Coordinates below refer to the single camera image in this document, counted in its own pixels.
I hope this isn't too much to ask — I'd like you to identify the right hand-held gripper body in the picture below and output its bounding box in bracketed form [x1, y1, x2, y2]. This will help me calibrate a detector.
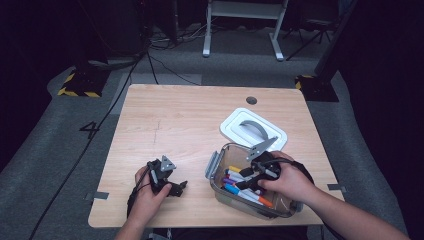
[246, 136, 282, 181]

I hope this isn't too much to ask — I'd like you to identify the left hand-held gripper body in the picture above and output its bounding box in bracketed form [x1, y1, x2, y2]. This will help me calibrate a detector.
[146, 154, 177, 195]

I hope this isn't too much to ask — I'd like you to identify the blue marker pen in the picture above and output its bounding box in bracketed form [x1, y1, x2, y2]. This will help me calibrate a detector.
[223, 183, 261, 201]

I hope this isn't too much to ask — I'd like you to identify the clear plastic storage box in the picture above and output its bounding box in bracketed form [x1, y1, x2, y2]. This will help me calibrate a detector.
[203, 142, 305, 220]

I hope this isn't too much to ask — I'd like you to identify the white lid with grey handle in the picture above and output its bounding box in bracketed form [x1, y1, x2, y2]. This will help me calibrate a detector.
[219, 107, 289, 153]

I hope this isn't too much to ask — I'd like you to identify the person's right hand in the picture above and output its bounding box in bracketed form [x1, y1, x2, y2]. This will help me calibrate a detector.
[258, 151, 316, 204]

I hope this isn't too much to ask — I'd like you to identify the person's left hand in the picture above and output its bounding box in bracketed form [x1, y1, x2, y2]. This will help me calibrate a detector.
[128, 166, 173, 229]

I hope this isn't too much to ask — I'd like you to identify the person's dark clothing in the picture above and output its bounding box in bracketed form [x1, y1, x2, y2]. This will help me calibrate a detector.
[146, 226, 311, 240]

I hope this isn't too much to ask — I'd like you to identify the grey tape strip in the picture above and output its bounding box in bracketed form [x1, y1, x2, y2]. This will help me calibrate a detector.
[84, 191, 110, 202]
[327, 183, 348, 193]

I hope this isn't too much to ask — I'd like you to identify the black yellow striped stand base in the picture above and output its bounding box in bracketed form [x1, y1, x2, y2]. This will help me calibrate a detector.
[57, 68, 111, 99]
[294, 73, 340, 103]

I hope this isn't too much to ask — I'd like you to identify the dark slanted stand column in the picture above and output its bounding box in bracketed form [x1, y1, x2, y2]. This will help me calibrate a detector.
[314, 0, 359, 79]

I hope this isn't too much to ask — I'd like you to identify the black folding stand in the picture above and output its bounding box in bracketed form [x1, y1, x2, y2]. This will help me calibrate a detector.
[283, 16, 338, 62]

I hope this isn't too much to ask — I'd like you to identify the dark equipment cabinet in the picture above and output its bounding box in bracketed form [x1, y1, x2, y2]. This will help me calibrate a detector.
[76, 0, 151, 66]

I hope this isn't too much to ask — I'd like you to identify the right hand-held gripper cable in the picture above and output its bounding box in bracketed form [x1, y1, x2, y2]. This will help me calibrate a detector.
[266, 157, 316, 185]

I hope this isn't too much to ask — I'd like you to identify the hand-held gripper cable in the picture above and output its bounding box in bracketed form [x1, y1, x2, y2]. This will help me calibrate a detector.
[266, 157, 316, 185]
[126, 169, 153, 218]

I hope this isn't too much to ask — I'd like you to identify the left hand-held gripper cable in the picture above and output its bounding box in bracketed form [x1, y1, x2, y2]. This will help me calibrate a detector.
[126, 169, 153, 218]

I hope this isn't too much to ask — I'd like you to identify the long black floor cable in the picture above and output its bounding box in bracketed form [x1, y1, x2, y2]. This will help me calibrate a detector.
[28, 49, 149, 240]

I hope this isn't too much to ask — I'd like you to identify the thin black floor cable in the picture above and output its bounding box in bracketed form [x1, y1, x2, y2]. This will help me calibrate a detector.
[147, 54, 201, 86]

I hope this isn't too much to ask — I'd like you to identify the bundle of floor cables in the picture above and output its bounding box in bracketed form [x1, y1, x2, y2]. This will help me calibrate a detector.
[149, 18, 208, 51]

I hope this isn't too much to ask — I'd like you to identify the white desk frame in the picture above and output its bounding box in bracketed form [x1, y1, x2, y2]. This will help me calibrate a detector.
[202, 0, 289, 62]

